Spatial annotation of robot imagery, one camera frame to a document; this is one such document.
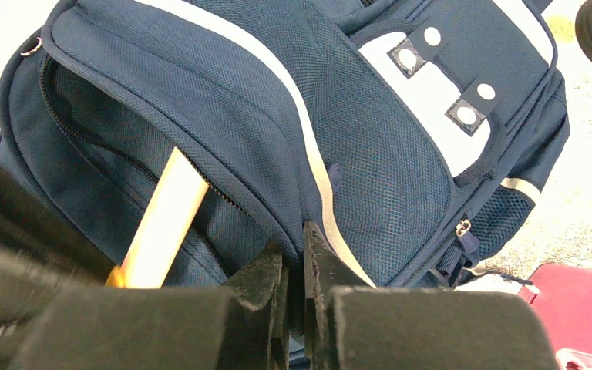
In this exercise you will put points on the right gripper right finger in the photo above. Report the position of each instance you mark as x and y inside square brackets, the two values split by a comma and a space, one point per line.
[350, 325]

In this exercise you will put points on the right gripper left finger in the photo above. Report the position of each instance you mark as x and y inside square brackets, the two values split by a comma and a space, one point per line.
[238, 325]

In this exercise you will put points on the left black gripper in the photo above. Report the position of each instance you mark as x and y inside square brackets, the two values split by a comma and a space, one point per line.
[40, 256]

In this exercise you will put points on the orange pink highlighter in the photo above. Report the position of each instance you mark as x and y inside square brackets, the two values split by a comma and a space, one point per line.
[164, 225]

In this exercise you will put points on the navy blue student backpack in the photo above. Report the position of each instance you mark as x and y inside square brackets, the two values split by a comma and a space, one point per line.
[415, 134]

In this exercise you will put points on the pink pencil case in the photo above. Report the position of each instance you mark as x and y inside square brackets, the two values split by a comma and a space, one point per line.
[561, 297]

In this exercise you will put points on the floral table cloth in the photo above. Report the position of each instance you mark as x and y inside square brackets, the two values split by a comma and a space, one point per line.
[559, 230]

